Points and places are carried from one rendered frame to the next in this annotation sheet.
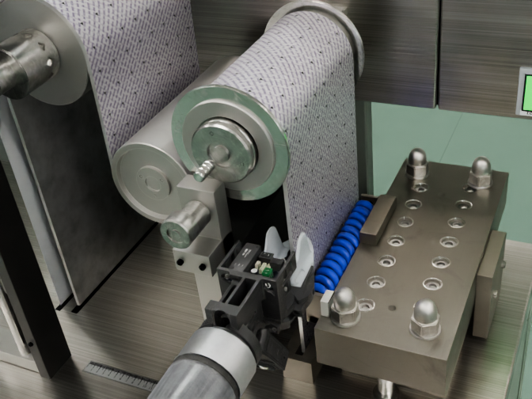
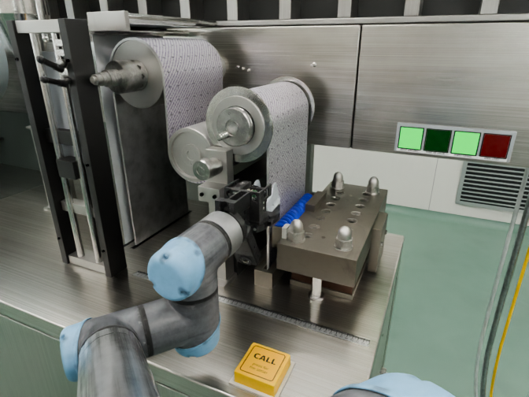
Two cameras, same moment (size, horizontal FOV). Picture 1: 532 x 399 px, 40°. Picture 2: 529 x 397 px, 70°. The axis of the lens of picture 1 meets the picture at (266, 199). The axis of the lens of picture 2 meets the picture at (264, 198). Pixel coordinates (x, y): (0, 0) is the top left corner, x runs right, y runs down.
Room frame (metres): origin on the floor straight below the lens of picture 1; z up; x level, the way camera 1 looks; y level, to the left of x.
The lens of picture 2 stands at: (-0.03, 0.03, 1.40)
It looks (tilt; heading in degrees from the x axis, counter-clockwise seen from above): 22 degrees down; 356
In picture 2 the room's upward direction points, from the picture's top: straight up
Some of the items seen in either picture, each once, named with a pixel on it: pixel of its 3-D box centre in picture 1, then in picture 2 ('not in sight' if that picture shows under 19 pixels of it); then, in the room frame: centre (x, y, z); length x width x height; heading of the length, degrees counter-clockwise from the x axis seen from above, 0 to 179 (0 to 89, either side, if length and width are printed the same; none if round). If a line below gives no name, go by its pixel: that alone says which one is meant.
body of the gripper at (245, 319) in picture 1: (249, 305); (241, 213); (0.59, 0.03, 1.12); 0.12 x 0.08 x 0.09; 151
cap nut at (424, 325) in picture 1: (425, 315); (344, 236); (0.61, -0.17, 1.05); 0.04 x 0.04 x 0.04
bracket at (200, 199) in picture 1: (211, 292); (217, 220); (0.70, 0.08, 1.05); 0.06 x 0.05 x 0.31; 151
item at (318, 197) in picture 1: (326, 193); (288, 177); (0.80, -0.08, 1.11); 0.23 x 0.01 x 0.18; 151
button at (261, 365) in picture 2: not in sight; (263, 368); (0.44, 0.00, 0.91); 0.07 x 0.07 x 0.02; 61
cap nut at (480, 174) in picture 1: (480, 169); (373, 184); (0.89, -0.32, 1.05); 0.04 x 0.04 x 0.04
